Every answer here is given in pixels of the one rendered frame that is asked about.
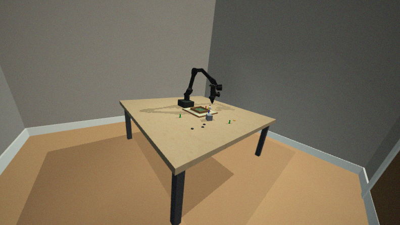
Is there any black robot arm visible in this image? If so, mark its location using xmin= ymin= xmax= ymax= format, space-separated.
xmin=184 ymin=68 xmax=222 ymax=101

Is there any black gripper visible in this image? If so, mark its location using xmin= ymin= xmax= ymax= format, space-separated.
xmin=209 ymin=90 xmax=216 ymax=104

